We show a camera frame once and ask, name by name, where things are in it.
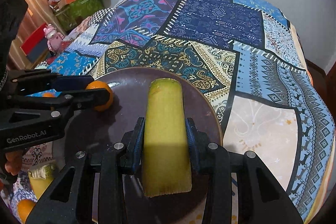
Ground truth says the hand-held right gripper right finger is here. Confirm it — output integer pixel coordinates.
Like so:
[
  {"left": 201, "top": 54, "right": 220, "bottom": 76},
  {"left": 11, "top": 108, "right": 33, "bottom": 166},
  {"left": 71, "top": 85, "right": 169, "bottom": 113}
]
[{"left": 185, "top": 118, "right": 305, "bottom": 224}]

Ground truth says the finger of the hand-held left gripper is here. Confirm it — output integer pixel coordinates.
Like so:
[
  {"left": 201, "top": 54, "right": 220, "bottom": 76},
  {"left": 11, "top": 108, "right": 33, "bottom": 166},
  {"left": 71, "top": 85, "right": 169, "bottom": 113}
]
[
  {"left": 10, "top": 69, "right": 94, "bottom": 96},
  {"left": 8, "top": 88, "right": 111, "bottom": 118}
]

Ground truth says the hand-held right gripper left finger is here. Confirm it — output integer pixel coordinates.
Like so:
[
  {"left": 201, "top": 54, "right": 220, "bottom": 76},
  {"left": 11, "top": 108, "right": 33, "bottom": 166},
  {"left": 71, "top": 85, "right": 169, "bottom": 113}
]
[{"left": 25, "top": 117, "right": 146, "bottom": 224}]

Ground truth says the orange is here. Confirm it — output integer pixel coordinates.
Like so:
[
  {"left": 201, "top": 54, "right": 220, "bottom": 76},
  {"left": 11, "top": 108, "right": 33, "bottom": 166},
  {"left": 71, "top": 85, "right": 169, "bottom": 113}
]
[
  {"left": 86, "top": 81, "right": 114, "bottom": 112},
  {"left": 17, "top": 199, "right": 37, "bottom": 223}
]

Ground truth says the dark brown round plate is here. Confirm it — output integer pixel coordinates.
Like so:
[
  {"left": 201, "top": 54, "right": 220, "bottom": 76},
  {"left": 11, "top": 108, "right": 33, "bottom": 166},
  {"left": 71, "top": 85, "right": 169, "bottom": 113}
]
[{"left": 52, "top": 68, "right": 223, "bottom": 224}]

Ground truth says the person's left hand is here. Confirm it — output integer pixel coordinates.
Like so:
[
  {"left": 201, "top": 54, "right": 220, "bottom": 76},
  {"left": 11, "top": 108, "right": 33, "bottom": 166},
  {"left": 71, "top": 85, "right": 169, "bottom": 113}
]
[{"left": 5, "top": 152, "right": 24, "bottom": 175}]

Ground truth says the pink plush toy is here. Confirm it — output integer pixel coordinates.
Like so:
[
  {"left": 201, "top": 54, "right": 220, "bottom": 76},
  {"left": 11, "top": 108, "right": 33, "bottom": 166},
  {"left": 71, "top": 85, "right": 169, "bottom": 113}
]
[{"left": 43, "top": 25, "right": 65, "bottom": 52}]

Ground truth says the red box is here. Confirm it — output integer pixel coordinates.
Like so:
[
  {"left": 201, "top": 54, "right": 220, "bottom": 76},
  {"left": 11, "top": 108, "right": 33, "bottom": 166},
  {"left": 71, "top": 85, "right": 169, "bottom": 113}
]
[{"left": 20, "top": 29, "right": 52, "bottom": 62}]

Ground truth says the patchwork printed tablecloth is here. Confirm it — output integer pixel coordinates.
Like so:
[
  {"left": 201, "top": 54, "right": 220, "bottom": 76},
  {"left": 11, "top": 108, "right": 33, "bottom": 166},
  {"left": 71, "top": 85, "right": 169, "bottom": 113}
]
[{"left": 0, "top": 0, "right": 330, "bottom": 224}]

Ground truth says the brown wooden furniture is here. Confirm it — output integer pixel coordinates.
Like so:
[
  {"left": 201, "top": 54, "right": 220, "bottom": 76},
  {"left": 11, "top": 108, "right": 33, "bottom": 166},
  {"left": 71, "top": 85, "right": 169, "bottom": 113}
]
[{"left": 307, "top": 58, "right": 336, "bottom": 114}]

